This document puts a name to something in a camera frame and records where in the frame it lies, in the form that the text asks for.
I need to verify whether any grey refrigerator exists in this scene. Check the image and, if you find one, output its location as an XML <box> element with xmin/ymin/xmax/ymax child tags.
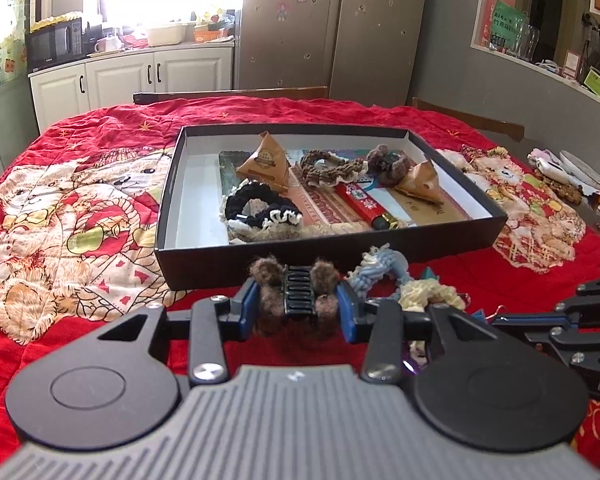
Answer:
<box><xmin>234</xmin><ymin>0</ymin><xmax>431</xmax><ymax>108</ymax></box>

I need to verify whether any brown pyramid snack packet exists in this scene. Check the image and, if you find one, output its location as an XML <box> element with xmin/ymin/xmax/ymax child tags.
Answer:
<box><xmin>236</xmin><ymin>131</ymin><xmax>301</xmax><ymax>195</ymax></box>
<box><xmin>395</xmin><ymin>159</ymin><xmax>446</xmax><ymax>206</ymax></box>

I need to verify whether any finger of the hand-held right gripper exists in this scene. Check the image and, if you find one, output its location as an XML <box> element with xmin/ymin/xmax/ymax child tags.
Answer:
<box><xmin>492</xmin><ymin>312</ymin><xmax>600</xmax><ymax>367</ymax></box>
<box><xmin>555</xmin><ymin>259</ymin><xmax>600</xmax><ymax>317</ymax></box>

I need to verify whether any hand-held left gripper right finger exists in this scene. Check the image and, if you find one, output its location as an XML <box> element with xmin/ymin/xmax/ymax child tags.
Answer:
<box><xmin>336</xmin><ymin>280</ymin><xmax>493</xmax><ymax>386</ymax></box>

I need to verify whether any red lighter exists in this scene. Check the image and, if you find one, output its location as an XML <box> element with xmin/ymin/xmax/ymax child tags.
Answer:
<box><xmin>336</xmin><ymin>182</ymin><xmax>406</xmax><ymax>232</ymax></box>

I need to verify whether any white plastic basin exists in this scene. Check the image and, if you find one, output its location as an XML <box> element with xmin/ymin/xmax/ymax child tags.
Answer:
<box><xmin>146</xmin><ymin>22</ymin><xmax>187</xmax><ymax>47</ymax></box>

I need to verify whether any olive braided scrunchie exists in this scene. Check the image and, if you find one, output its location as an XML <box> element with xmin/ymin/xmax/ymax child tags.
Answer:
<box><xmin>300</xmin><ymin>149</ymin><xmax>370</xmax><ymax>190</ymax></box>

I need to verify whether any black microwave oven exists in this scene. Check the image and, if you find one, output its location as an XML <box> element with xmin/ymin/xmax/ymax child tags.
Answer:
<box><xmin>26</xmin><ymin>17</ymin><xmax>88</xmax><ymax>73</ymax></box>

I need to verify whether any brown woven trivet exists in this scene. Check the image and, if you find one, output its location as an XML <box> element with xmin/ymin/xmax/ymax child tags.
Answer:
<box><xmin>532</xmin><ymin>170</ymin><xmax>586</xmax><ymax>206</ymax></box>

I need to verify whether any white kitchen cabinet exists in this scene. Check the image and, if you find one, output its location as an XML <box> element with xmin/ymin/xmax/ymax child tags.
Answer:
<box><xmin>28</xmin><ymin>42</ymin><xmax>236</xmax><ymax>133</ymax></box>

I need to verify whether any blue knitted scrunchie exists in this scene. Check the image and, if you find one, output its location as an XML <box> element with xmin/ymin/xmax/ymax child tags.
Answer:
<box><xmin>347</xmin><ymin>244</ymin><xmax>410</xmax><ymax>306</ymax></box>

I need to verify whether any black scrunchie with white lace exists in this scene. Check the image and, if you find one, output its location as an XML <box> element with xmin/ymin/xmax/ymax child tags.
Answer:
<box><xmin>223</xmin><ymin>180</ymin><xmax>303</xmax><ymax>233</ymax></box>

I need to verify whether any black cardboard box tray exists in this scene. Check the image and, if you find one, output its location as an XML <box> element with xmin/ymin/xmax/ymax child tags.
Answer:
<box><xmin>155</xmin><ymin>124</ymin><xmax>509</xmax><ymax>292</ymax></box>

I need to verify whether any red printed blanket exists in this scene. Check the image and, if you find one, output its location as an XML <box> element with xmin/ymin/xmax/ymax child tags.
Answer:
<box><xmin>0</xmin><ymin>96</ymin><xmax>600</xmax><ymax>461</ymax></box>

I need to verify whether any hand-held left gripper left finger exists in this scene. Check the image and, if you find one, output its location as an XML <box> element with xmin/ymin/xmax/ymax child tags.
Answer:
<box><xmin>97</xmin><ymin>280</ymin><xmax>261</xmax><ymax>386</ymax></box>

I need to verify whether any cream knitted scrunchie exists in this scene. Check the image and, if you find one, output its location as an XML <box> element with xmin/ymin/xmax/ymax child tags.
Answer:
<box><xmin>397</xmin><ymin>277</ymin><xmax>468</xmax><ymax>356</ymax></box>

